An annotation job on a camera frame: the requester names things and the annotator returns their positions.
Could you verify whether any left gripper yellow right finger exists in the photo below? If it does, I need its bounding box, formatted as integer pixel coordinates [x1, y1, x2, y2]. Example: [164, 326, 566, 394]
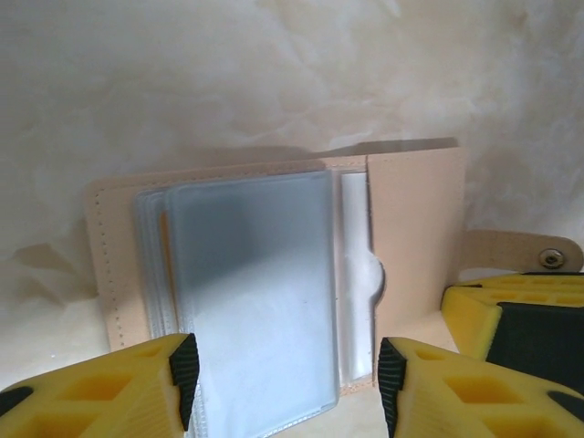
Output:
[376, 336, 584, 438]

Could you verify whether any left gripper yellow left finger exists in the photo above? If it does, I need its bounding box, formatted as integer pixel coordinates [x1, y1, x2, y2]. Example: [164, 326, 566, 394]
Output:
[0, 332, 202, 438]

